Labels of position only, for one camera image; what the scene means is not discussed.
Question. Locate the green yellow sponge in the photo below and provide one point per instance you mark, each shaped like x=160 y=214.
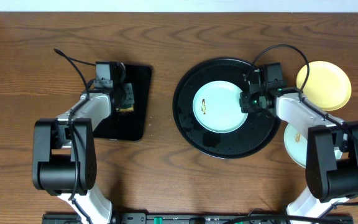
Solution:
x=126 y=108

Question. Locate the black rectangular tray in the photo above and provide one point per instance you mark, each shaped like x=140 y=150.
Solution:
x=127 y=126

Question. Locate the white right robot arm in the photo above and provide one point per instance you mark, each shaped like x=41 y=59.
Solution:
x=332 y=144

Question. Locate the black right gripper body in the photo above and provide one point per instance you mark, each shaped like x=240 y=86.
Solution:
x=245 y=104

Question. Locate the round black tray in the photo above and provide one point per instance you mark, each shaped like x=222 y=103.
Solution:
x=251 y=137

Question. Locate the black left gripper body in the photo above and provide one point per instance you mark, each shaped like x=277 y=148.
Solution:
x=128 y=96

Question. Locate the light green plate with stain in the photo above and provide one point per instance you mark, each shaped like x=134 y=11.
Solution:
x=216 y=107

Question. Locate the yellow plate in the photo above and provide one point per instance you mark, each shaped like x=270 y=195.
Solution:
x=328 y=86

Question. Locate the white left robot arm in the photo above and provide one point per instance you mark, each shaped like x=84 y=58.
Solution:
x=64 y=156

